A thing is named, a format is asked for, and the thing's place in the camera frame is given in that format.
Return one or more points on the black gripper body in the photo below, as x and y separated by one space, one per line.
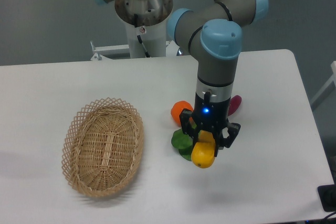
211 116

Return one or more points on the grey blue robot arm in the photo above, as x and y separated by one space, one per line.
213 37

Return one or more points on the woven wicker basket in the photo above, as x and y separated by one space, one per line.
103 147

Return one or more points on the orange fruit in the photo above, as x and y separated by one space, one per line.
177 108

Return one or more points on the green leafy vegetable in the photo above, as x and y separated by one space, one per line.
183 143

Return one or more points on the magenta fruit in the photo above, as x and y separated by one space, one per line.
235 103

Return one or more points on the black device at table edge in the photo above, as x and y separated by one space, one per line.
327 197

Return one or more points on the white metal base frame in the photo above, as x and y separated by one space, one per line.
123 52

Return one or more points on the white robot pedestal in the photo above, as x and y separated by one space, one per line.
145 24

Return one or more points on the white frame at right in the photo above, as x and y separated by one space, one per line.
327 88

